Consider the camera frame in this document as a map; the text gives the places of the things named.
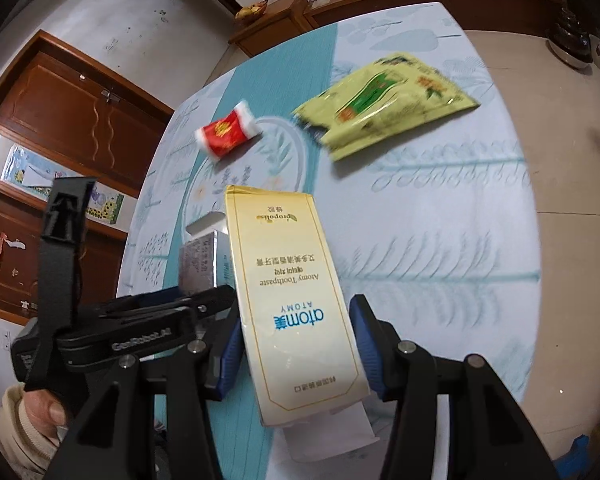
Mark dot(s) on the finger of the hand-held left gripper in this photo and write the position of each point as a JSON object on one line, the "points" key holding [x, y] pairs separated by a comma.
{"points": [[180, 300]]}

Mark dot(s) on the yellow green packet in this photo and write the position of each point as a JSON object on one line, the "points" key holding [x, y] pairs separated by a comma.
{"points": [[385, 102]]}

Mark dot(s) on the silver white carton box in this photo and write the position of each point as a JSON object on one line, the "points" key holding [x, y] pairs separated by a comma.
{"points": [[200, 260]]}

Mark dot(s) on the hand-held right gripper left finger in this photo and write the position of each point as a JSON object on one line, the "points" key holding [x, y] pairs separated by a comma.
{"points": [[228, 355]]}

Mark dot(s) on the fruit bowl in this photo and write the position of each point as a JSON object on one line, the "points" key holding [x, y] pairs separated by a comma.
{"points": [[252, 11]]}

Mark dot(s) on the red paper cup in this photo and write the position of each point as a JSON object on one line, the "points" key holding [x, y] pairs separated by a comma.
{"points": [[227, 132]]}

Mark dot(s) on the yellow toothpaste box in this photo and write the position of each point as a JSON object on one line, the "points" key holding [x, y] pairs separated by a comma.
{"points": [[290, 285]]}

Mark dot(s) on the brown wooden door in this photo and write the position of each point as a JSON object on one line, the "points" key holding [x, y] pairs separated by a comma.
{"points": [[75, 105]]}

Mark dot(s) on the low wooden wall cabinet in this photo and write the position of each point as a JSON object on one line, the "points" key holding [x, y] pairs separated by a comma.
{"points": [[10, 260]]}

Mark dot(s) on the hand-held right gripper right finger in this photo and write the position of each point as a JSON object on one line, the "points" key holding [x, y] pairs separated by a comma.
{"points": [[365, 345]]}

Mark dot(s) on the tree print tablecloth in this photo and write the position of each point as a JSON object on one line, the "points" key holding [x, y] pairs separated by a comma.
{"points": [[430, 260]]}

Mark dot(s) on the low wooden side cabinet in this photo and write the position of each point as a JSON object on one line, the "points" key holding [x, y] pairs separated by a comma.
{"points": [[270, 32]]}

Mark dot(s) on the person's left hand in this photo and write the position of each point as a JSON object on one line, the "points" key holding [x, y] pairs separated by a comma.
{"points": [[42, 410]]}

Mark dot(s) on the person's left forearm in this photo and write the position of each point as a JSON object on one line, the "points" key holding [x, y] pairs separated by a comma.
{"points": [[10, 440]]}

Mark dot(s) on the child's drawing poster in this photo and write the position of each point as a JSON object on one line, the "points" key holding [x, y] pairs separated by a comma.
{"points": [[100, 202]]}

